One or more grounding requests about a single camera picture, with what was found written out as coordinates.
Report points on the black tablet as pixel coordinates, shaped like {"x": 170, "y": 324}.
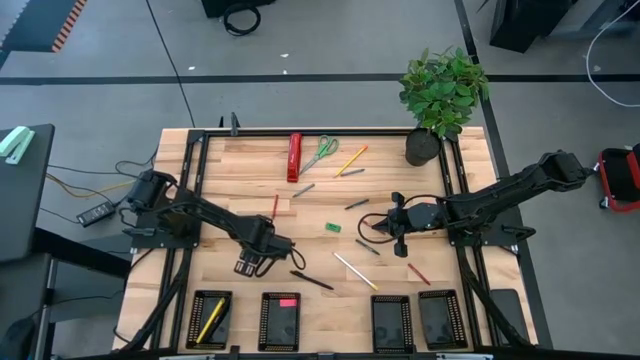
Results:
{"x": 509, "y": 312}

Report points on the pink eraser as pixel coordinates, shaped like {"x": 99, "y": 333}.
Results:
{"x": 288, "y": 302}

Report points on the white pencil yellow eraser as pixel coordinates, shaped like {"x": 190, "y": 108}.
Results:
{"x": 355, "y": 271}

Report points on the red stapler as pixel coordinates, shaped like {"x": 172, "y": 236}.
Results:
{"x": 294, "y": 157}

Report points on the dark grey ramp mat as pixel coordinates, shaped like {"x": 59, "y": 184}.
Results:
{"x": 30, "y": 25}

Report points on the red and black cart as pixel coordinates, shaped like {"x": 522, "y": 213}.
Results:
{"x": 620, "y": 180}

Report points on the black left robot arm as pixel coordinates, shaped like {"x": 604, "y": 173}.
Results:
{"x": 210, "y": 212}

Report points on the black box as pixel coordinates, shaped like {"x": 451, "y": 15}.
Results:
{"x": 235, "y": 5}

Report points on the black metal table frame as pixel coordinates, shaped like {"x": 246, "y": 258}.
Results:
{"x": 300, "y": 133}

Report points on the mint green stapler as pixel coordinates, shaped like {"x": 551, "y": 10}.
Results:
{"x": 16, "y": 144}

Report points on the green plant in black pot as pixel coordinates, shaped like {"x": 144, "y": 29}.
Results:
{"x": 440, "y": 95}

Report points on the black cabinet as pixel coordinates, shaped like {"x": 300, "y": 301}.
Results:
{"x": 525, "y": 22}

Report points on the black pen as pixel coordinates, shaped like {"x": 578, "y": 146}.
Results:
{"x": 311, "y": 280}
{"x": 221, "y": 317}

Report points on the black desk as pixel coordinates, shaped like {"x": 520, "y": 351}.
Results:
{"x": 25, "y": 200}

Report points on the black power adapter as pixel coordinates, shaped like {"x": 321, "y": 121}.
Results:
{"x": 95, "y": 214}

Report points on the grey crayon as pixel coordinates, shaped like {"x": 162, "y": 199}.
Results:
{"x": 352, "y": 172}
{"x": 303, "y": 190}

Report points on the yellow pen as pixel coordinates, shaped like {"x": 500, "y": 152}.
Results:
{"x": 210, "y": 321}

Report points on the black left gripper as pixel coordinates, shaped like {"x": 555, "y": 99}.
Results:
{"x": 267, "y": 240}

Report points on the black plastic slotted bin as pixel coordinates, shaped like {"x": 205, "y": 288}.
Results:
{"x": 280, "y": 327}
{"x": 442, "y": 320}
{"x": 225, "y": 335}
{"x": 392, "y": 325}

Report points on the green eraser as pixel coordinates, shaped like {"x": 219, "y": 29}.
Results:
{"x": 333, "y": 227}

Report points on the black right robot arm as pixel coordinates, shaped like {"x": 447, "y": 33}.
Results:
{"x": 500, "y": 192}

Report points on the black frame clamp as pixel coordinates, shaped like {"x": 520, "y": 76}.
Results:
{"x": 234, "y": 124}

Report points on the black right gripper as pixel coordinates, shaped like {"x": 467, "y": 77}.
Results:
{"x": 417, "y": 217}

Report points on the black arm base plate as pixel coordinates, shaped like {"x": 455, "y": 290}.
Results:
{"x": 145, "y": 240}
{"x": 495, "y": 239}

